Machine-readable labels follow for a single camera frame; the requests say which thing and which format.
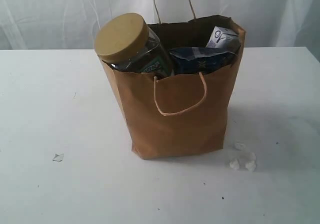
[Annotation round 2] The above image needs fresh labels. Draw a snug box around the white printed snack pouch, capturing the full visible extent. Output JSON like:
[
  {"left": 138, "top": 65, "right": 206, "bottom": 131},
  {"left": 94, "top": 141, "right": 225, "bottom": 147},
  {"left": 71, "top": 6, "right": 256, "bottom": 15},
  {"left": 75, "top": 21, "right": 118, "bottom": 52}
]
[{"left": 206, "top": 26, "right": 240, "bottom": 50}]

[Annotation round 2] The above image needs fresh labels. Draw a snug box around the clear plastic scrap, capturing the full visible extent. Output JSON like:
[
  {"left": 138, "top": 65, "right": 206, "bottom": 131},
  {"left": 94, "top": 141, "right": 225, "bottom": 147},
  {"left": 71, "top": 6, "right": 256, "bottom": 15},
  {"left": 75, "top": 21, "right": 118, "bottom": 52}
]
[{"left": 52, "top": 153, "right": 64, "bottom": 163}]

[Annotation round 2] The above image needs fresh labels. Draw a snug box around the brown paper shopping bag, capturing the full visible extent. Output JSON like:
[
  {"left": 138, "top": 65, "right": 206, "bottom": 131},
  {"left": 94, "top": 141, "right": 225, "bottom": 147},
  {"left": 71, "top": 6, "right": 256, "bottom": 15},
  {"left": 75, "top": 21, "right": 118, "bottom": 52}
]
[{"left": 97, "top": 15, "right": 245, "bottom": 159}]

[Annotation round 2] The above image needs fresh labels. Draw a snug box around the white backdrop curtain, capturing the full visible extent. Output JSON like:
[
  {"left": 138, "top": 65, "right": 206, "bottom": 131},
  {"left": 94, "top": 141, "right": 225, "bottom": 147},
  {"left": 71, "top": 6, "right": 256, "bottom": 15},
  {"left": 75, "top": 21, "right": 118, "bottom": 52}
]
[{"left": 0, "top": 0, "right": 320, "bottom": 50}]

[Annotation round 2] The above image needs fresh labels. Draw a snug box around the spaghetti packet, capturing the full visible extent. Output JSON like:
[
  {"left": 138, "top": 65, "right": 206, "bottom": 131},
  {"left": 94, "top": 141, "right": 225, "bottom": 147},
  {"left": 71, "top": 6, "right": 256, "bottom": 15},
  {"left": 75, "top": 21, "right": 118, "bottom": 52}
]
[{"left": 169, "top": 47, "right": 237, "bottom": 75}]

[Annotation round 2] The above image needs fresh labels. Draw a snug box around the clear nut jar gold lid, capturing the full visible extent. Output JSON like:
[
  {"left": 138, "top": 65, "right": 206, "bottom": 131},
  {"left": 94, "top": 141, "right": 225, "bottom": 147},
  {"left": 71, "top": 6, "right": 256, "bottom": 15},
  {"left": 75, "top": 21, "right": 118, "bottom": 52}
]
[{"left": 94, "top": 13, "right": 174, "bottom": 79}]

